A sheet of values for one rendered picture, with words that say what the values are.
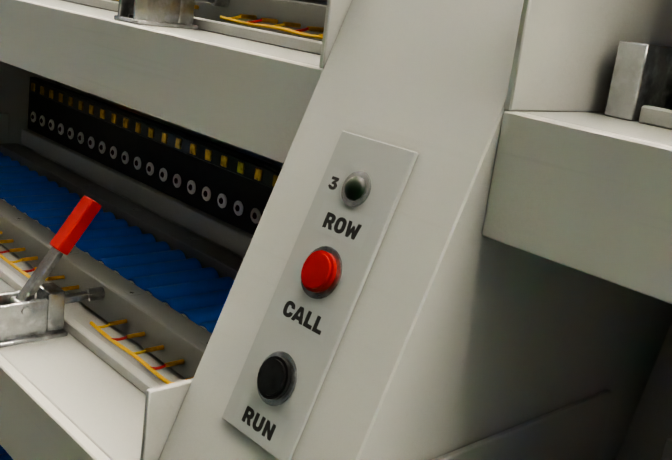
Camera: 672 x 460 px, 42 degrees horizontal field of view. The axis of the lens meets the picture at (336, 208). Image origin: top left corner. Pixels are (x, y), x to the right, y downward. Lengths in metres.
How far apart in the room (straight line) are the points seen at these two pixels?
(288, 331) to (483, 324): 0.07
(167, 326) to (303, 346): 0.18
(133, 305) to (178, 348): 0.05
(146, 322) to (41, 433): 0.09
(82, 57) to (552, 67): 0.31
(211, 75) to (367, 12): 0.10
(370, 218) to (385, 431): 0.08
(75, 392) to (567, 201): 0.28
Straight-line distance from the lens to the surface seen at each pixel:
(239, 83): 0.41
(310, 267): 0.33
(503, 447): 0.37
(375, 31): 0.36
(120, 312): 0.53
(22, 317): 0.52
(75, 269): 0.58
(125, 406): 0.46
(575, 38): 0.33
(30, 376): 0.49
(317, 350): 0.32
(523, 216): 0.30
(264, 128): 0.40
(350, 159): 0.33
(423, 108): 0.32
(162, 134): 0.70
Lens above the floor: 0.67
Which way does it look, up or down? 1 degrees up
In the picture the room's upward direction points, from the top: 23 degrees clockwise
